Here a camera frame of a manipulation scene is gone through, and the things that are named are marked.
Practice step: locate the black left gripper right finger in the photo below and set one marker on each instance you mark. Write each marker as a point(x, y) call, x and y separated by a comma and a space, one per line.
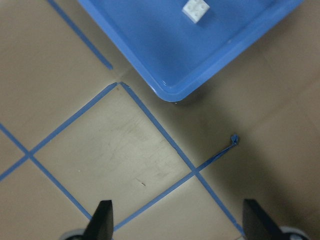
point(257, 224)

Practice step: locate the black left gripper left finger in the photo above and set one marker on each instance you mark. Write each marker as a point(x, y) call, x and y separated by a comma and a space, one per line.
point(101, 225)

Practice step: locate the white block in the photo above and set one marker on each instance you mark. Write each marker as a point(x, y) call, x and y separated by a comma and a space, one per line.
point(195, 9)

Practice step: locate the blue plastic tray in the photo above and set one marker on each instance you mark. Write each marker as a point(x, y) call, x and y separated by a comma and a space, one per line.
point(175, 55)

